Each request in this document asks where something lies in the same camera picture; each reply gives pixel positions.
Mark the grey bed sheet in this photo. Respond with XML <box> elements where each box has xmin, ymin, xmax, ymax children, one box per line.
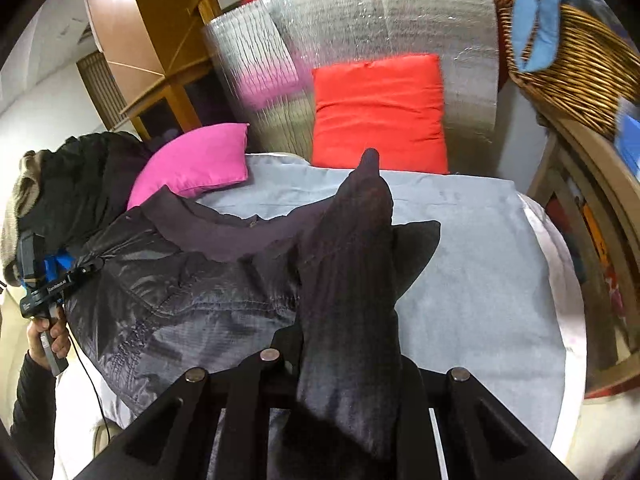
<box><xmin>195</xmin><ymin>154</ymin><xmax>568</xmax><ymax>451</ymax></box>

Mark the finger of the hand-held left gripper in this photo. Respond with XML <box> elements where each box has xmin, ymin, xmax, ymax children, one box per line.
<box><xmin>67</xmin><ymin>256</ymin><xmax>107</xmax><ymax>283</ymax></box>

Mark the wooden shelf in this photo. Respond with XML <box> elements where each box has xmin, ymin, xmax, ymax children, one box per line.
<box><xmin>525</xmin><ymin>110</ymin><xmax>640</xmax><ymax>401</ymax></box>

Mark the pink cushion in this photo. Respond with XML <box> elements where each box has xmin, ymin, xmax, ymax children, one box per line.
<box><xmin>127</xmin><ymin>122</ymin><xmax>250</xmax><ymax>211</ymax></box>

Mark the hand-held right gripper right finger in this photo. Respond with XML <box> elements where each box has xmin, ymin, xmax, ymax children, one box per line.
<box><xmin>390</xmin><ymin>355</ymin><xmax>571</xmax><ymax>480</ymax></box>

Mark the person's left hand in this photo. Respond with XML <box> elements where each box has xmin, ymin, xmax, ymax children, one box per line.
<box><xmin>27</xmin><ymin>305</ymin><xmax>72</xmax><ymax>361</ymax></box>

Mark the wooden cabinet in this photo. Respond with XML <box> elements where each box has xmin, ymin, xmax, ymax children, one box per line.
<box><xmin>80</xmin><ymin>0</ymin><xmax>226</xmax><ymax>141</ymax></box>

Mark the slatted wooden panel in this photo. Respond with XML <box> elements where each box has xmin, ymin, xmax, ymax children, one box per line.
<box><xmin>77</xmin><ymin>52</ymin><xmax>126</xmax><ymax>131</ymax></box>

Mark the pink fleece blanket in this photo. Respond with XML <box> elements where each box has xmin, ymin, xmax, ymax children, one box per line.
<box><xmin>50</xmin><ymin>192</ymin><xmax>588</xmax><ymax>480</ymax></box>

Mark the pile of black clothes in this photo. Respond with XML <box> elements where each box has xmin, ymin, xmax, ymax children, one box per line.
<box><xmin>20</xmin><ymin>131</ymin><xmax>166</xmax><ymax>261</ymax></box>

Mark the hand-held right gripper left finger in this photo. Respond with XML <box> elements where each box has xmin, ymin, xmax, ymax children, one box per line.
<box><xmin>75</xmin><ymin>322</ymin><xmax>306</xmax><ymax>480</ymax></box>

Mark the beige knitted garment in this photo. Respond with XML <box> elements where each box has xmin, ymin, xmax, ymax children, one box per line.
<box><xmin>2</xmin><ymin>152</ymin><xmax>46</xmax><ymax>271</ymax></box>

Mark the black puffer jacket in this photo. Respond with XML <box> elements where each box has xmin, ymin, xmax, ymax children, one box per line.
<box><xmin>65</xmin><ymin>147</ymin><xmax>443</xmax><ymax>480</ymax></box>

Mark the silver foil insulation mat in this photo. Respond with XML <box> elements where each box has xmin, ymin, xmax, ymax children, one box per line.
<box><xmin>202</xmin><ymin>0</ymin><xmax>501</xmax><ymax>171</ymax></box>

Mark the black cable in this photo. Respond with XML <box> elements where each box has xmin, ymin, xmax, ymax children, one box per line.
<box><xmin>62</xmin><ymin>330</ymin><xmax>113</xmax><ymax>443</ymax></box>

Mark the wicker basket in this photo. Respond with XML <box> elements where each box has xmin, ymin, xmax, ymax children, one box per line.
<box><xmin>492</xmin><ymin>0</ymin><xmax>636</xmax><ymax>141</ymax></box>

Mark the light blue cloth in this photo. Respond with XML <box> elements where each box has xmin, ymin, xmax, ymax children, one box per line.
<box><xmin>512</xmin><ymin>0</ymin><xmax>581</xmax><ymax>73</ymax></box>

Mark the person's left forearm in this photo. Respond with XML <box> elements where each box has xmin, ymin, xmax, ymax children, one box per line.
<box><xmin>10</xmin><ymin>352</ymin><xmax>57</xmax><ymax>480</ymax></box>

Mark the red cushion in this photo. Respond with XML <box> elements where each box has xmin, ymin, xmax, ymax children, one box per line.
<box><xmin>311</xmin><ymin>54</ymin><xmax>449</xmax><ymax>175</ymax></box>

